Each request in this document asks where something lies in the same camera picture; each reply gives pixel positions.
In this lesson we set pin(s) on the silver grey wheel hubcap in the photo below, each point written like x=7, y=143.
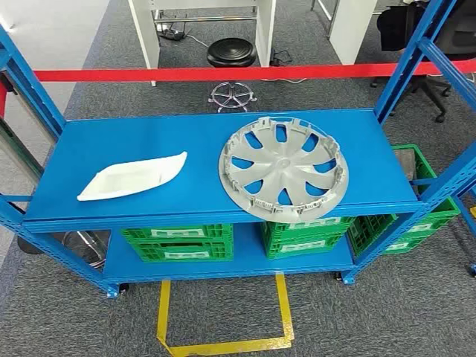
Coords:
x=282, y=165

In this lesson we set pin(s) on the blue metal shelf rack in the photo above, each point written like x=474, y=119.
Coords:
x=148, y=143

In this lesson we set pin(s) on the white plastic trim part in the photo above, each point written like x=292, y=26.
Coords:
x=130, y=177

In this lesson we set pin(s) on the red barrier belt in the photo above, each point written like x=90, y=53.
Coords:
x=185, y=74

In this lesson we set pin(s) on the black round stool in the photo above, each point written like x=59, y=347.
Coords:
x=230, y=51

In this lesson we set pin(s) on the yellow floor tape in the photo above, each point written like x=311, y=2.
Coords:
x=284, y=305

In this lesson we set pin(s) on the black power strip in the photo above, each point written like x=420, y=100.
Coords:
x=173, y=34

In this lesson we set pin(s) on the white desk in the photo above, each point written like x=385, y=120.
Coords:
x=349, y=29
x=145, y=34

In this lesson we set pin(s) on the black office chair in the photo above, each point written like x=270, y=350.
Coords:
x=428, y=88

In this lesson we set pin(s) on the black stanchion post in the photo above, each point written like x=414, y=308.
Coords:
x=28, y=246

